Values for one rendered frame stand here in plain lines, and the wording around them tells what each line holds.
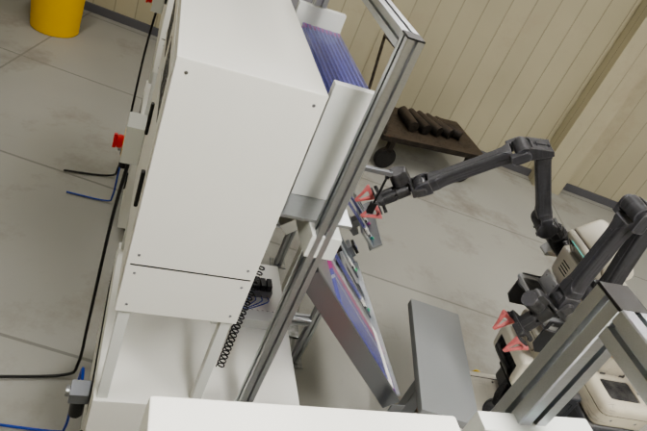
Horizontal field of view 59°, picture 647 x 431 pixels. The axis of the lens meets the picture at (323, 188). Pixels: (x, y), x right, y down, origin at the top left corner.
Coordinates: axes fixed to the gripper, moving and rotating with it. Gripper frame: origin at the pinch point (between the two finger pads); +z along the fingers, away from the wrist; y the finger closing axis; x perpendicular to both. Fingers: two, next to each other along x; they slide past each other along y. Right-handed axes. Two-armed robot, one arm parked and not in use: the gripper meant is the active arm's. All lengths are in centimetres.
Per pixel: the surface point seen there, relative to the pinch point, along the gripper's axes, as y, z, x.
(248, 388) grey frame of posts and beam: 64, 48, -6
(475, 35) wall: -312, -149, 129
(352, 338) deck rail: 60, 15, -5
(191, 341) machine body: 34, 69, -2
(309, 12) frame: -11, -9, -74
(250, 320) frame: 26, 51, 9
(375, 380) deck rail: 60, 15, 19
